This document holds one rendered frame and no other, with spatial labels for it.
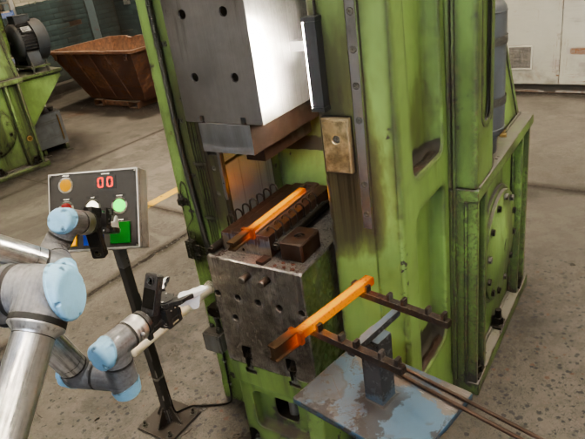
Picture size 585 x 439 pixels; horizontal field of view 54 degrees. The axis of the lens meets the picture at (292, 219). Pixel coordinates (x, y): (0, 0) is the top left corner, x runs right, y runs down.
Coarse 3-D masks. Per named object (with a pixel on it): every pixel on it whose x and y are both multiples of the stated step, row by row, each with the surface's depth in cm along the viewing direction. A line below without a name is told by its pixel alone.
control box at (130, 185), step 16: (48, 176) 206; (64, 176) 205; (80, 176) 204; (96, 176) 203; (112, 176) 202; (128, 176) 201; (144, 176) 206; (64, 192) 204; (80, 192) 204; (96, 192) 203; (112, 192) 202; (128, 192) 201; (144, 192) 205; (80, 208) 203; (112, 208) 201; (128, 208) 200; (144, 208) 204; (144, 224) 203; (80, 240) 203; (144, 240) 202
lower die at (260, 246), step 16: (288, 192) 216; (304, 192) 212; (320, 192) 212; (256, 208) 210; (288, 208) 203; (240, 224) 197; (272, 224) 194; (288, 224) 195; (224, 240) 198; (256, 240) 189; (272, 240) 188; (272, 256) 189
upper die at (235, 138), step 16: (288, 112) 186; (304, 112) 194; (208, 128) 179; (224, 128) 175; (240, 128) 172; (256, 128) 173; (272, 128) 180; (288, 128) 188; (208, 144) 182; (224, 144) 178; (240, 144) 175; (256, 144) 174; (272, 144) 181
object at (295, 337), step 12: (348, 288) 161; (360, 288) 161; (336, 300) 157; (348, 300) 158; (324, 312) 153; (336, 312) 155; (300, 324) 149; (312, 324) 149; (288, 336) 144; (300, 336) 145; (276, 348) 140; (288, 348) 145; (276, 360) 142
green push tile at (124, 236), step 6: (120, 222) 200; (126, 222) 199; (120, 228) 200; (126, 228) 199; (114, 234) 200; (120, 234) 200; (126, 234) 199; (114, 240) 200; (120, 240) 199; (126, 240) 199
